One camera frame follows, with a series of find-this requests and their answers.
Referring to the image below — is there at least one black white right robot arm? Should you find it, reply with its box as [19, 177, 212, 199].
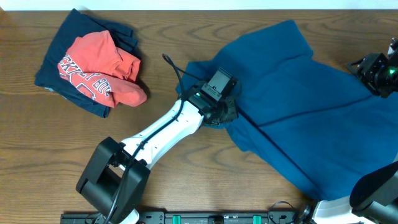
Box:
[296, 49, 397, 224]

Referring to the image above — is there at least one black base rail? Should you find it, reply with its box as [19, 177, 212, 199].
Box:
[60, 210, 312, 224]

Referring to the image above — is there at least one folded red printed shirt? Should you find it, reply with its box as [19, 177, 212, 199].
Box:
[57, 30, 147, 108]

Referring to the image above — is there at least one folded navy shirt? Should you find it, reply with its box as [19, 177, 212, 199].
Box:
[34, 9, 140, 118]

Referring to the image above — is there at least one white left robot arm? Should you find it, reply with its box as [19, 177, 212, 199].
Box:
[76, 82, 238, 223]

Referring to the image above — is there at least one blue polo shirt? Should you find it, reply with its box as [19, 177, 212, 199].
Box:
[183, 21, 397, 200]

